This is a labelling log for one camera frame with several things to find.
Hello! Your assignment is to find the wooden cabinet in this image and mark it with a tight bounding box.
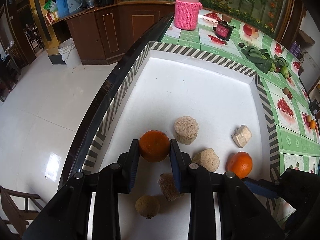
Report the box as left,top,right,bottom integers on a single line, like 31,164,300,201
46,1,175,66

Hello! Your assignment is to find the black electrical device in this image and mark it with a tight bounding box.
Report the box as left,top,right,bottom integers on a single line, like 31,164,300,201
309,99,320,117

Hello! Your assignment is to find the green packet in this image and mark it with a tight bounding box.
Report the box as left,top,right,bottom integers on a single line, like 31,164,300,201
44,0,58,14

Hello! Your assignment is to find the striped cardboard box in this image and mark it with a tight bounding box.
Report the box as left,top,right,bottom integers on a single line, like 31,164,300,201
81,41,285,240

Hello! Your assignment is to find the orange tangerine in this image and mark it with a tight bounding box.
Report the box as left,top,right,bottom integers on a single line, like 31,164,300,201
139,130,170,162
227,151,253,179

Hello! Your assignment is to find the dark wooden chair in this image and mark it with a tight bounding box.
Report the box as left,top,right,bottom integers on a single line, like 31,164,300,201
24,22,45,54

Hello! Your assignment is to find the green bok choy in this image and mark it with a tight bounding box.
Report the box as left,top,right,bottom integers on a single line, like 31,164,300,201
276,57,292,78
241,45,278,73

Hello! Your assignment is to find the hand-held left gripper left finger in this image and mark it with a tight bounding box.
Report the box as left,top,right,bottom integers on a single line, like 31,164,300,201
22,139,140,240

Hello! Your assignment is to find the green fruit print tablecloth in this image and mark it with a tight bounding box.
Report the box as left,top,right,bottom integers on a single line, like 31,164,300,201
160,7,320,230

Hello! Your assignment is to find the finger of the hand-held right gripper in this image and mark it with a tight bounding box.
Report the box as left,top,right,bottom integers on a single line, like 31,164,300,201
241,177,282,200

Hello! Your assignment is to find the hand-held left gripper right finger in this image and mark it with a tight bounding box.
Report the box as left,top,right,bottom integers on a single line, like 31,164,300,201
169,139,285,240

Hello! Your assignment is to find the dark red small box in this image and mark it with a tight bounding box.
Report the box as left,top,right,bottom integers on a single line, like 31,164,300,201
213,14,237,41

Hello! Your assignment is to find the pink knitted sleeve jar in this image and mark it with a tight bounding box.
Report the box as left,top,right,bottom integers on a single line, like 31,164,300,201
174,0,202,30

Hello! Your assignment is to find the round tan cake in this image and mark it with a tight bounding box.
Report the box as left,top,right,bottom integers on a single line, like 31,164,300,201
174,116,199,145

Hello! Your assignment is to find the white plastic bucket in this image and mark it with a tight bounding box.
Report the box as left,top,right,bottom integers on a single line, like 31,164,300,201
58,38,82,68

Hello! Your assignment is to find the blue thermos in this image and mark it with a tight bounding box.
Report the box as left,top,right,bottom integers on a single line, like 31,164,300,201
55,0,70,18

